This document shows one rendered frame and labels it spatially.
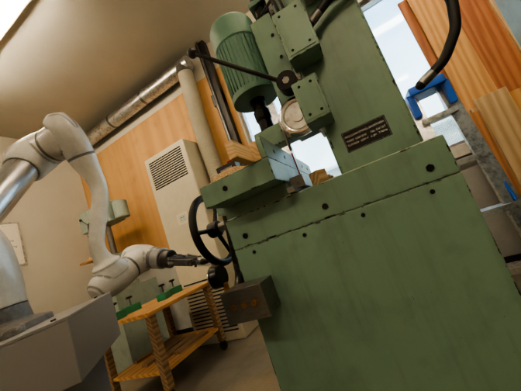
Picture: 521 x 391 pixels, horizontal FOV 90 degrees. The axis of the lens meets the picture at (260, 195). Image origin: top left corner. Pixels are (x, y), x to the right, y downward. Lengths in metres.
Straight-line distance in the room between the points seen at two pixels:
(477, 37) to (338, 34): 1.50
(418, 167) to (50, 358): 0.78
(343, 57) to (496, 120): 1.26
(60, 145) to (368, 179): 1.07
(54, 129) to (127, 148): 2.30
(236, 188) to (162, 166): 2.02
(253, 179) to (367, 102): 0.39
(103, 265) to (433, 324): 1.02
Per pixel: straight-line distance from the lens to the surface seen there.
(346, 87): 0.84
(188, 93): 2.76
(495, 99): 2.01
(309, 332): 0.76
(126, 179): 3.48
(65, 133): 1.22
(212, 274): 0.73
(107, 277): 1.13
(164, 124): 3.11
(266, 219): 0.71
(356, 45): 0.89
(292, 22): 0.86
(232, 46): 1.05
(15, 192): 1.17
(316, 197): 0.67
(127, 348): 2.84
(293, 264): 0.71
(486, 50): 2.28
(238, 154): 0.57
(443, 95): 1.62
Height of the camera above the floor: 0.72
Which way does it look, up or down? 9 degrees up
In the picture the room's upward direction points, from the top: 20 degrees counter-clockwise
